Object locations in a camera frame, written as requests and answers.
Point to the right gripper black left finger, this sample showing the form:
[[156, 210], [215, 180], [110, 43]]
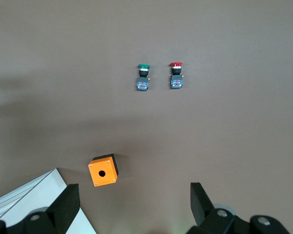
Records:
[[63, 209]]

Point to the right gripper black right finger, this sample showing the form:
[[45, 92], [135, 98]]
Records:
[[205, 212]]

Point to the white drawer cabinet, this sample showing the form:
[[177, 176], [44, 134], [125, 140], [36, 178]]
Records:
[[39, 192]]

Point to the orange button box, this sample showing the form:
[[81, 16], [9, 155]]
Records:
[[102, 173]]

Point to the red push button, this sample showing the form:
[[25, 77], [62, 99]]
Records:
[[176, 78]]

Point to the green push button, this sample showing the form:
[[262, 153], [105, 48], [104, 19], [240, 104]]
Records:
[[143, 79]]

